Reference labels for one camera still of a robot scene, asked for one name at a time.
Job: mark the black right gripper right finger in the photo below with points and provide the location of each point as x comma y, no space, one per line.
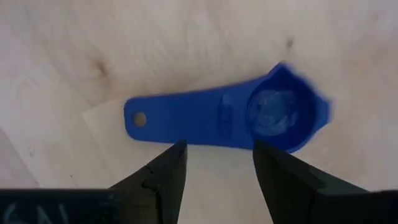
280,180

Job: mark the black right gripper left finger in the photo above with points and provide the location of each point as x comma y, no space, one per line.
169,177

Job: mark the dark blue measuring cup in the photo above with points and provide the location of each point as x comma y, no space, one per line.
192,118

